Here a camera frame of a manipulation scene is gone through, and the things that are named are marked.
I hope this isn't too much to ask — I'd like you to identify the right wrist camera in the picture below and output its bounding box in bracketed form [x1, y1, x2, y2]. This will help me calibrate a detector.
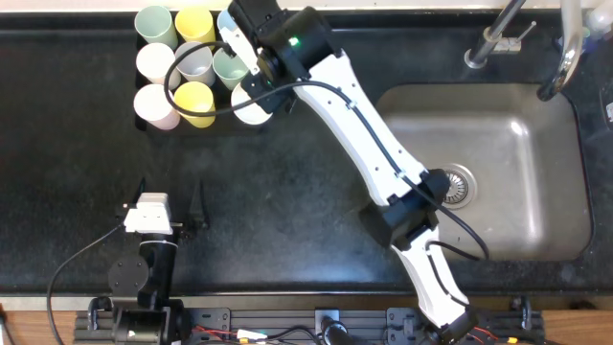
[218, 24, 262, 77]

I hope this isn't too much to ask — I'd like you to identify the blue cup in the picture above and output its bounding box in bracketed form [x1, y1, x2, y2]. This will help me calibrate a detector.
[216, 9, 238, 38]

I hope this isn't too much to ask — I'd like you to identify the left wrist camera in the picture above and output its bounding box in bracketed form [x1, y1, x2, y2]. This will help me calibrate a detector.
[124, 192, 174, 236]

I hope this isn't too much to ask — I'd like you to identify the white cup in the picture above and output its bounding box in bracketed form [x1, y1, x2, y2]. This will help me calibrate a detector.
[230, 81, 274, 127]

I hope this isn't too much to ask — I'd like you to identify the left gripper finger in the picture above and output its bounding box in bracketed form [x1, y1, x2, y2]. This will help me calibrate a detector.
[116, 176, 148, 218]
[189, 176, 211, 231]

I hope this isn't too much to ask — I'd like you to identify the green cup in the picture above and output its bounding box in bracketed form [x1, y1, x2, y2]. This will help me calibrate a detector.
[212, 47, 250, 92]
[134, 5, 179, 52]

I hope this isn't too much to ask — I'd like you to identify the pink cup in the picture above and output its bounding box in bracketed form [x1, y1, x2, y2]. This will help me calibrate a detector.
[133, 83, 182, 131]

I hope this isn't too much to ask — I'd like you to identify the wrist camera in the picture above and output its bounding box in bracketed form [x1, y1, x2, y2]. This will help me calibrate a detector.
[218, 24, 262, 77]
[124, 192, 174, 236]

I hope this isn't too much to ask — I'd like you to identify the cream cup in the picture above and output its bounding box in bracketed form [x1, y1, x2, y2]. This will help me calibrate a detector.
[135, 42, 182, 91]

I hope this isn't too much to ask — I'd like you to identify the steel sink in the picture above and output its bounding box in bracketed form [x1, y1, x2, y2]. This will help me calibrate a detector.
[375, 83, 594, 263]

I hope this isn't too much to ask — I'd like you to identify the steel tap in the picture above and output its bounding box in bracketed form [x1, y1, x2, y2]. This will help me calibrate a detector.
[463, 0, 586, 103]

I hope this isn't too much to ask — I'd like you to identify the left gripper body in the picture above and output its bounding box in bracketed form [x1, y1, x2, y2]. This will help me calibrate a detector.
[171, 219, 193, 241]

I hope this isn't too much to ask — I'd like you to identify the mounting rail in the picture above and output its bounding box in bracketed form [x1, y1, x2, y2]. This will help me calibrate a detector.
[74, 306, 547, 345]

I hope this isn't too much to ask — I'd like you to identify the yellow cup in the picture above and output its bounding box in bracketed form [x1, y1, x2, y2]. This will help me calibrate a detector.
[172, 80, 217, 129]
[174, 6, 217, 52]

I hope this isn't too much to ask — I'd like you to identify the blue soap bottle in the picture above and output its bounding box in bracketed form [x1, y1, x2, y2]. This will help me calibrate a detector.
[579, 2, 613, 57]

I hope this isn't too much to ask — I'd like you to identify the black tray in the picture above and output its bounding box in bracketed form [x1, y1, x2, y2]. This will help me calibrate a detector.
[135, 9, 263, 137]

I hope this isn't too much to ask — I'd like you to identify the black cable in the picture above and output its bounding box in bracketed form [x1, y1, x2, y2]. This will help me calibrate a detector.
[46, 220, 128, 345]
[162, 40, 490, 263]

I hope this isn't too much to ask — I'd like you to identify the grey cup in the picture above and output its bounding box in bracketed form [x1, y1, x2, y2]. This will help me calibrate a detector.
[174, 41, 216, 88]

